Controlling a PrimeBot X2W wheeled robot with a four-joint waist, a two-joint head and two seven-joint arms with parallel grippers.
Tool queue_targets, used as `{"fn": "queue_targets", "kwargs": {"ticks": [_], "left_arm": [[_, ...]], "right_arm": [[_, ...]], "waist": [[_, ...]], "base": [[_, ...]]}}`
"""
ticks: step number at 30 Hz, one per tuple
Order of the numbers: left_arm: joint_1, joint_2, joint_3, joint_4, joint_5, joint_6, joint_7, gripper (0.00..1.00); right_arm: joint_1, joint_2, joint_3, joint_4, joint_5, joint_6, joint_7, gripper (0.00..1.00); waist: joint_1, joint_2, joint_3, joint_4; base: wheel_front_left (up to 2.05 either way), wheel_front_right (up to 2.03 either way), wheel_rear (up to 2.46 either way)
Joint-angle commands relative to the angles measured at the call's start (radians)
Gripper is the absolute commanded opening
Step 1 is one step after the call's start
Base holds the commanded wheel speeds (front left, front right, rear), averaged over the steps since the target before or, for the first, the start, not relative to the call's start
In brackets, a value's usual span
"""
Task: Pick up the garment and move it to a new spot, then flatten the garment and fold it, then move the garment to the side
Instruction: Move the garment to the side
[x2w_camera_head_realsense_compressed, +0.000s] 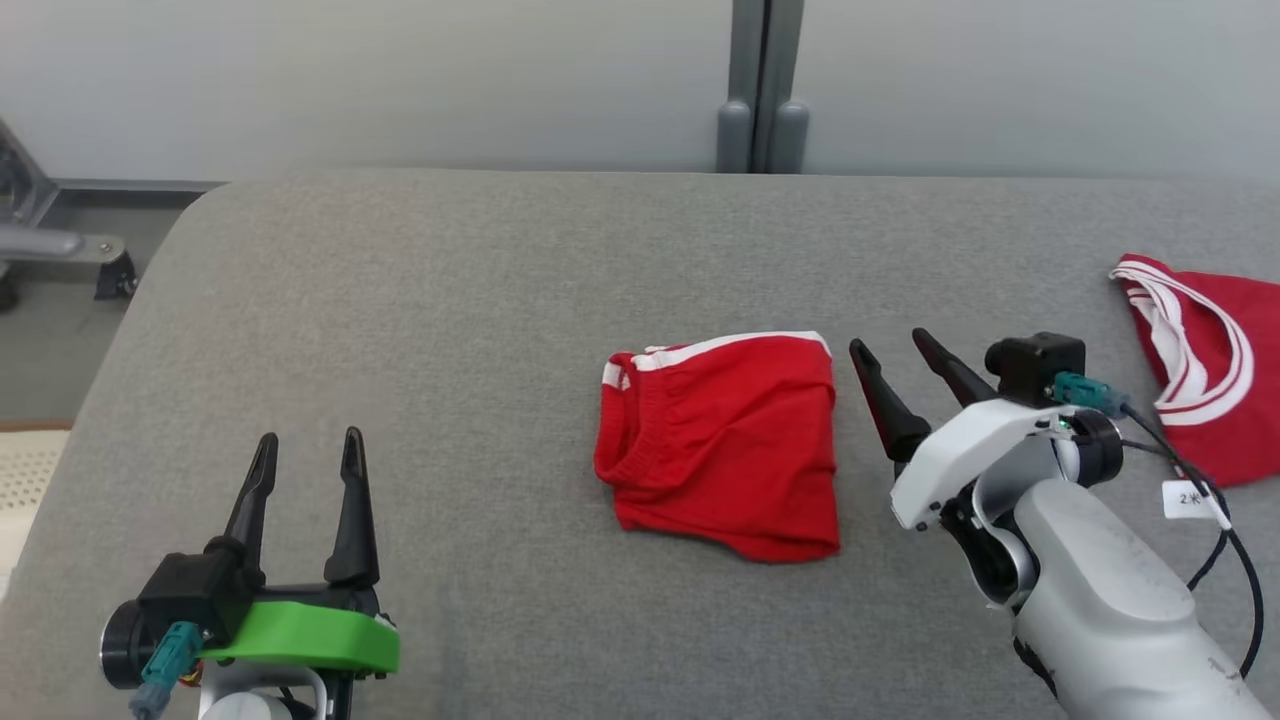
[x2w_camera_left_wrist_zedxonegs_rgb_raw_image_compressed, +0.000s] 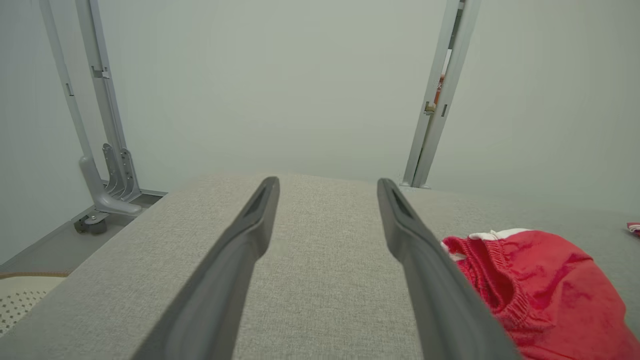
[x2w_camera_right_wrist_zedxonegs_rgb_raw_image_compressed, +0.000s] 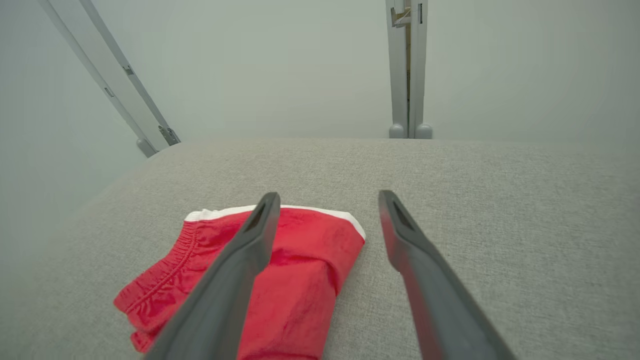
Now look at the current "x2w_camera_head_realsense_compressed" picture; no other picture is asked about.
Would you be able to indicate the grey wheeled metal frame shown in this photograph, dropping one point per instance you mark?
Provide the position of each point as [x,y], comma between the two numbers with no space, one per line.
[50,240]

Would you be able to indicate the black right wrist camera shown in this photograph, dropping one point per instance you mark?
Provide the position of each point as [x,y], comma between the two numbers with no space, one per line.
[1035,365]

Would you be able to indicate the grey metal partition post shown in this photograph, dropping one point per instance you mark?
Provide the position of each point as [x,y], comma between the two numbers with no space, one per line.
[762,80]

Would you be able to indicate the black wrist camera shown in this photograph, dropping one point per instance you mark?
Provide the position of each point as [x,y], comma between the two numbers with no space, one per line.
[1035,365]
[195,585]

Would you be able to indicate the red white Bulls jersey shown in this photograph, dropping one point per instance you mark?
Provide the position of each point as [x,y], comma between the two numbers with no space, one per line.
[1235,400]

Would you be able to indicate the beige perforated panel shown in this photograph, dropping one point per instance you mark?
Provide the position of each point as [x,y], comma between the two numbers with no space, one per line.
[30,480]

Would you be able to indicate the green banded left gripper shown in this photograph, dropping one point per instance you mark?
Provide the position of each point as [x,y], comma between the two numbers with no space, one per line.
[310,635]

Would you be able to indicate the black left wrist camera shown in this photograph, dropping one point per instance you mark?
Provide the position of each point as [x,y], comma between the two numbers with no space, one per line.
[195,585]

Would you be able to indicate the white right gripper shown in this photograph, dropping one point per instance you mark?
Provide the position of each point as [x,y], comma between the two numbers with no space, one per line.
[960,440]

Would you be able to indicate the red Bulls shorts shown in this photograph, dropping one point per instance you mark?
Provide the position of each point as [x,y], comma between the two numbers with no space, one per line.
[730,440]

